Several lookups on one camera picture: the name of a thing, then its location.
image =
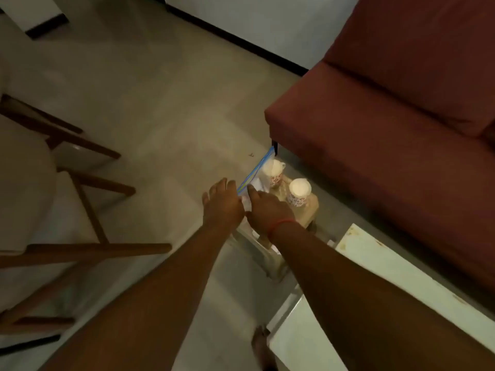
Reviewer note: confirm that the wooden chair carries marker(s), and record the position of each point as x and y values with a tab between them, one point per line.
96	249

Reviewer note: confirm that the white cup with red print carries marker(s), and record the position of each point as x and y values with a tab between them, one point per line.
299	193
273	173

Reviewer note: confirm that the red thread wristband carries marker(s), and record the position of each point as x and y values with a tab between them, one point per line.
279	224

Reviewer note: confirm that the person's left forearm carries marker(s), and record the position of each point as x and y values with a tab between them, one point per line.
154	297

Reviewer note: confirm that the person's right hand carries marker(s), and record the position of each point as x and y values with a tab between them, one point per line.
270	212

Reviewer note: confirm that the cream chair cushion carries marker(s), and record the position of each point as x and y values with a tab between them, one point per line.
23	181

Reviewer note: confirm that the red fabric sofa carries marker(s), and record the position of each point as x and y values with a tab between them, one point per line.
406	123

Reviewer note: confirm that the white plastic stool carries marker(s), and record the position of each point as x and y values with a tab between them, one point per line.
305	214

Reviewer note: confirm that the person's left fingers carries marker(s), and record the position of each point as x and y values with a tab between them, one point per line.
225	186

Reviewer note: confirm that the clear blue-sealed zip bag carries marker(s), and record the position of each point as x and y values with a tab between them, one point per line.
255	173

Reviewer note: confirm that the person's left hand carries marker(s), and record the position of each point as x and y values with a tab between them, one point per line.
222	208

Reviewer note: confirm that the person's bare foot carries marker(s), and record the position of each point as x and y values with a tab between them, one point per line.
263	347

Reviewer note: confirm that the person's right fingers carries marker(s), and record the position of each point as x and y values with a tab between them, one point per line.
253	193

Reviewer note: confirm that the person's right forearm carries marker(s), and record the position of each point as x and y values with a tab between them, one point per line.
367	305

